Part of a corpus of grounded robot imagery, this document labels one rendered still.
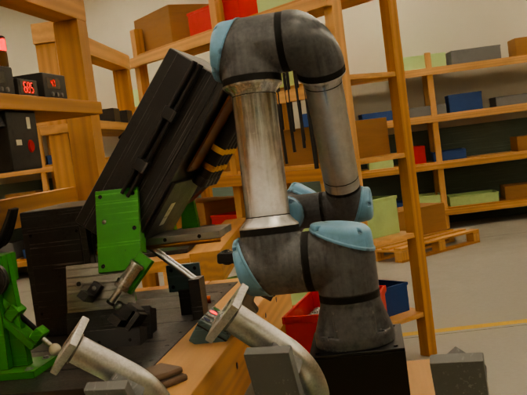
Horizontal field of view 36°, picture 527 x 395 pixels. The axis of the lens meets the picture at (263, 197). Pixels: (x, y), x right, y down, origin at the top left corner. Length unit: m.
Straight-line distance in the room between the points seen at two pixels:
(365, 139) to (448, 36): 6.52
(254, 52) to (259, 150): 0.18
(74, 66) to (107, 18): 8.38
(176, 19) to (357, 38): 5.36
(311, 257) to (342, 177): 0.24
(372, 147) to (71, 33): 2.25
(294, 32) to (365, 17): 9.46
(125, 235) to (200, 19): 3.62
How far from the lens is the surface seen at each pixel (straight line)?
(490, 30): 11.19
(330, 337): 1.55
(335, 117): 1.62
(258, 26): 1.56
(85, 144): 2.93
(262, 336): 0.81
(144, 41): 6.26
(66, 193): 2.86
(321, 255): 1.51
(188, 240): 2.16
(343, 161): 1.67
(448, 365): 0.73
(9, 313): 1.91
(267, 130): 1.55
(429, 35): 11.05
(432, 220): 9.14
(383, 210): 4.74
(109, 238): 2.10
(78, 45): 2.95
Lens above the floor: 1.34
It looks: 4 degrees down
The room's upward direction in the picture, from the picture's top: 7 degrees counter-clockwise
